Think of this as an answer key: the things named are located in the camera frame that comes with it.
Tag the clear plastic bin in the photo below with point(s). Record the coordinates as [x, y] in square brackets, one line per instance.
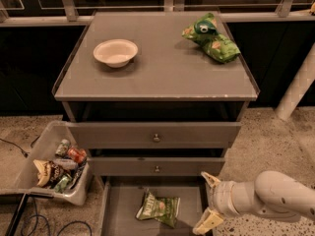
[44, 149]

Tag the grey top drawer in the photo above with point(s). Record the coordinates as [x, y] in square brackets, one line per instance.
[155, 134]

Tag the grey drawer cabinet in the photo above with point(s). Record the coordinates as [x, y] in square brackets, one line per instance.
[169, 80]

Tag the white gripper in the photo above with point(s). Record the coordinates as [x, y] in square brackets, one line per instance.
[220, 196]

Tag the green chip bag on counter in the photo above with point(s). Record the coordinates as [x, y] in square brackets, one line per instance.
[216, 45]

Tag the white diagonal post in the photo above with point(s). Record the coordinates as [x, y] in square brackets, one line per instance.
[299, 86]

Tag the grey middle drawer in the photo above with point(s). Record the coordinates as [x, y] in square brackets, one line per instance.
[155, 166]

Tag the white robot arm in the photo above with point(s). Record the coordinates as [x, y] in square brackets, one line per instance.
[272, 195]

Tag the grey bottom drawer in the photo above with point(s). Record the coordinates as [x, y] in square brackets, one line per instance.
[124, 197]

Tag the green soda can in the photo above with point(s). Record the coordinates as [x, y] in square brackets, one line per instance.
[62, 148]

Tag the brown snack bag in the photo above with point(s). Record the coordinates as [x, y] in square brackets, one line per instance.
[48, 173]

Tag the green jalapeno chip bag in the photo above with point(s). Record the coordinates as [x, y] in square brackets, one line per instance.
[161, 209]

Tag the orange soda can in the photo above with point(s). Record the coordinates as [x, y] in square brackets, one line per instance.
[77, 154]

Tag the green snack packet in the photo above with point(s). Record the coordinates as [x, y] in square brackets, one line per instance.
[63, 183]

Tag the white paper bowl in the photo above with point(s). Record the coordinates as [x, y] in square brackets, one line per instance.
[115, 53]

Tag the grey drawer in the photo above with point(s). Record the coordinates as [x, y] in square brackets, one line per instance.
[155, 166]
[155, 134]
[124, 197]

